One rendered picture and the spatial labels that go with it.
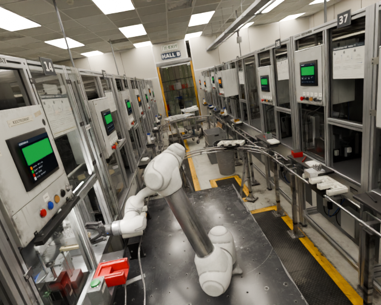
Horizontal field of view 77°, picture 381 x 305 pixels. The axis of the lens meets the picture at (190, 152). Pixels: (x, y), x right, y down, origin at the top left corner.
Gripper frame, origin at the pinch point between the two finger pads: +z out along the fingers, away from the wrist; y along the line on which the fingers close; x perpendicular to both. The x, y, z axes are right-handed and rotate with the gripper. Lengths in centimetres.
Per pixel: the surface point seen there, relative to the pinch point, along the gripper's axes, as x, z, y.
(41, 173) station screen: 44, -17, 55
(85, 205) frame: -24.5, 3.5, 9.2
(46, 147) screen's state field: 34, -17, 64
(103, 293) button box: 49, -27, -3
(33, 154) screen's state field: 45, -17, 63
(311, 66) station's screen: -57, -188, 75
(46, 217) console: 47, -14, 38
